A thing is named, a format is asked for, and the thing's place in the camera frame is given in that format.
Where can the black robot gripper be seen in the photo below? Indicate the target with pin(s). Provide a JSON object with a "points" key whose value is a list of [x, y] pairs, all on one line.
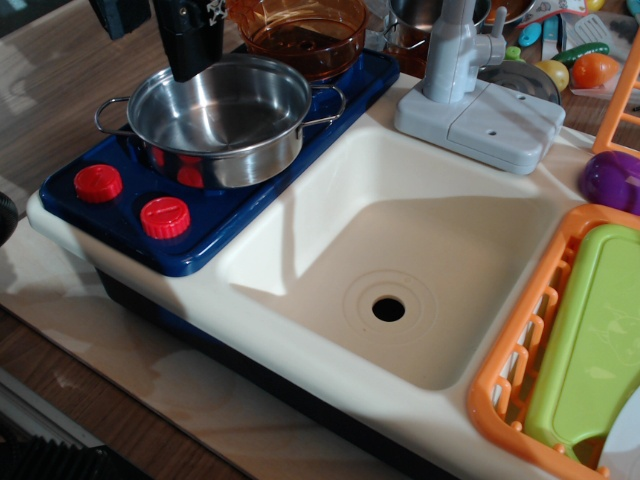
{"points": [[192, 34]]}

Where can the stainless steel two-handled pan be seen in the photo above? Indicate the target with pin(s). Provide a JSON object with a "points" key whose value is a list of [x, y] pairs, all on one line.
{"points": [[238, 123]]}

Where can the red stove knob left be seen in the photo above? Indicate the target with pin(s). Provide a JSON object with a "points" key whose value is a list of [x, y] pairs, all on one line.
{"points": [[98, 183]]}

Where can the red stove knob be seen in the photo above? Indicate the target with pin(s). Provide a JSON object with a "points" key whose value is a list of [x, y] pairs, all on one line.
{"points": [[165, 218], [98, 183]]}

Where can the blue toy stove top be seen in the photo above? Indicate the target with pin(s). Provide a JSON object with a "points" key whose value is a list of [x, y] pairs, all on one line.
{"points": [[217, 215]]}

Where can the red stove knob right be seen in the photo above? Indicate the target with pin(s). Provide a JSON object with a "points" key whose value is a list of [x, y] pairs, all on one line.
{"points": [[165, 218]]}

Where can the cream toy sink unit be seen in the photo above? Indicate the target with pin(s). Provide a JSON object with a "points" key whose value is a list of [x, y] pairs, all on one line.
{"points": [[377, 282]]}

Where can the amber transparent plastic pot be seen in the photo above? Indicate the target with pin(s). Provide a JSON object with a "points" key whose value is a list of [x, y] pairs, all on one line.
{"points": [[319, 38]]}

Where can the steel pot behind faucet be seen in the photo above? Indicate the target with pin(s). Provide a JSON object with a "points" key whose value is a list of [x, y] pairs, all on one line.
{"points": [[411, 24]]}

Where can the steel pot lid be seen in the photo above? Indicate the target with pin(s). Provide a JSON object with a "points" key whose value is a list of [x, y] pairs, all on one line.
{"points": [[522, 77]]}

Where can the grey toy faucet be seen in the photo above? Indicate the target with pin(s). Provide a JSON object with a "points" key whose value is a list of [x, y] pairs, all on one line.
{"points": [[453, 109]]}

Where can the yellow toy potato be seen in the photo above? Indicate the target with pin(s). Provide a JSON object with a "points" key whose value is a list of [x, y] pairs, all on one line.
{"points": [[556, 71]]}

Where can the green toy cucumber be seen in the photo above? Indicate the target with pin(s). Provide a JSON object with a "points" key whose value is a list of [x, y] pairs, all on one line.
{"points": [[570, 56]]}

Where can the grey toy spatula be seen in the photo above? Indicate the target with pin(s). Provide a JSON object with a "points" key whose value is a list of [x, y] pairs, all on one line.
{"points": [[591, 29]]}

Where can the orange toy tomato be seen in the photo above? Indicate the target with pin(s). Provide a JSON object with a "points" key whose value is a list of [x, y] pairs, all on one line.
{"points": [[593, 70]]}

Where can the purple toy eggplant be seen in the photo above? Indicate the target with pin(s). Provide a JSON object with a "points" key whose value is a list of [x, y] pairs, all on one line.
{"points": [[611, 178]]}

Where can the orange dish rack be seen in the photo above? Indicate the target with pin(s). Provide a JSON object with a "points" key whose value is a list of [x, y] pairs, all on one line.
{"points": [[501, 391]]}

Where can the green plastic cutting board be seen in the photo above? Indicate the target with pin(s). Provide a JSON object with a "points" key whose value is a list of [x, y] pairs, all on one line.
{"points": [[590, 366]]}

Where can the white plate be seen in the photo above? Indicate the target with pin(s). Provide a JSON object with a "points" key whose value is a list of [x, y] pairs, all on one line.
{"points": [[620, 454]]}

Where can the teal handled toy knife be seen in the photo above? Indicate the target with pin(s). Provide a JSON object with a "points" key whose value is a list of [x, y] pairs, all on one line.
{"points": [[550, 37]]}

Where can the orange rack frame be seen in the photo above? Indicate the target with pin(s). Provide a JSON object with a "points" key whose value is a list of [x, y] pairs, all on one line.
{"points": [[617, 111]]}

